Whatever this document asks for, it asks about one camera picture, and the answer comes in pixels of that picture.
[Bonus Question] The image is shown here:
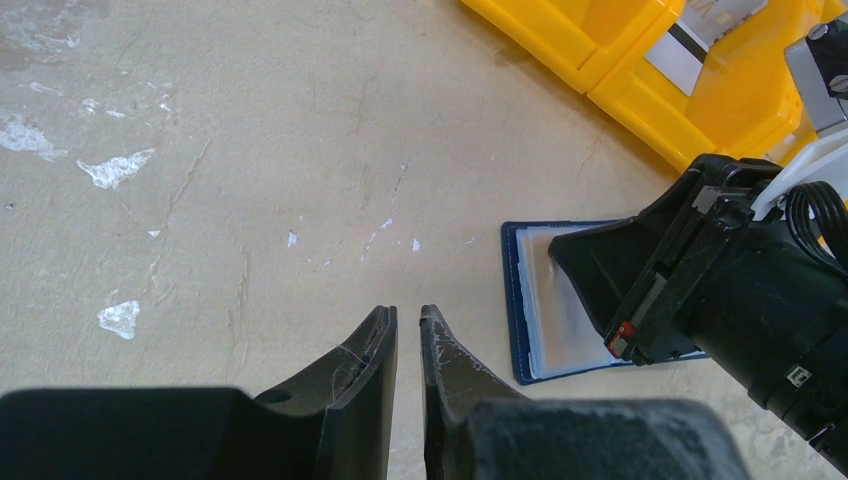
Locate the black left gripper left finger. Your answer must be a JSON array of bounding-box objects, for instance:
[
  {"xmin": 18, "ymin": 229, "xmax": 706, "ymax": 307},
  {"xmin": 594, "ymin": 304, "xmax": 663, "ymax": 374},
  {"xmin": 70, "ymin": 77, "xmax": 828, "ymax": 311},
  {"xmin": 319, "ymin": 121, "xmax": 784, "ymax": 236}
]
[{"xmin": 1, "ymin": 306, "xmax": 398, "ymax": 479}]

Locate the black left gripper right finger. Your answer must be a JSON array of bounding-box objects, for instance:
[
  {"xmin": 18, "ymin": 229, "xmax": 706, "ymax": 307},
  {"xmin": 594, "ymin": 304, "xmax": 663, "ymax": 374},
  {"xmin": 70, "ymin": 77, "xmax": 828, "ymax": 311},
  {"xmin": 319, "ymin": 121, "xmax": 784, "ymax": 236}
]
[{"xmin": 419, "ymin": 305, "xmax": 750, "ymax": 479}]

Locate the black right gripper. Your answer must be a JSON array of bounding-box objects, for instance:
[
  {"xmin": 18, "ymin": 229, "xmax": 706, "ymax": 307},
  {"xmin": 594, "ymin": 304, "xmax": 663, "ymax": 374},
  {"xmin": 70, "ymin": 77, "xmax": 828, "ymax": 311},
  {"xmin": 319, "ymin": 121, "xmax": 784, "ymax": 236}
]
[{"xmin": 548, "ymin": 154, "xmax": 847, "ymax": 471}]

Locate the blue leather card holder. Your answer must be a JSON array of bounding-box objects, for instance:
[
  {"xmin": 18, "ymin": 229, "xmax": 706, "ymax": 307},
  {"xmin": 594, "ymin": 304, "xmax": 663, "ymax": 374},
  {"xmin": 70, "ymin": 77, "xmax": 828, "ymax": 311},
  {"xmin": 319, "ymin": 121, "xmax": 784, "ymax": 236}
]
[{"xmin": 500, "ymin": 219, "xmax": 709, "ymax": 387}]

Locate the card in middle bin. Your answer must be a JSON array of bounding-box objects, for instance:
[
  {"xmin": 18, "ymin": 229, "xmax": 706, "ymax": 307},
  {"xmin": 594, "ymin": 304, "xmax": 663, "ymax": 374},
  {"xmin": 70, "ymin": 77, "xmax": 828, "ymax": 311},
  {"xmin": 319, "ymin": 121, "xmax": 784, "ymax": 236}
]
[{"xmin": 645, "ymin": 0, "xmax": 768, "ymax": 96}]

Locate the yellow plastic bin tray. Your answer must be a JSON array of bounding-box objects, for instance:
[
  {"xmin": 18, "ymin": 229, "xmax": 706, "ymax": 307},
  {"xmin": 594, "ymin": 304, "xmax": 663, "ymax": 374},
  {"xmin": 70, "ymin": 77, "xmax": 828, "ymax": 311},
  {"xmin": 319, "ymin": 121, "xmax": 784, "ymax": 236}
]
[{"xmin": 470, "ymin": 0, "xmax": 847, "ymax": 170}]

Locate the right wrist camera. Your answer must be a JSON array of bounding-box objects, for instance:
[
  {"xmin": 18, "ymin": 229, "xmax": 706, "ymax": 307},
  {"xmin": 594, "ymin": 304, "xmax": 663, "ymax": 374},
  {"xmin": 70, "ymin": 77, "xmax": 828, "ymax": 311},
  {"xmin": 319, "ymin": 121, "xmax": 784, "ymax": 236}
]
[{"xmin": 751, "ymin": 13, "xmax": 847, "ymax": 221}]

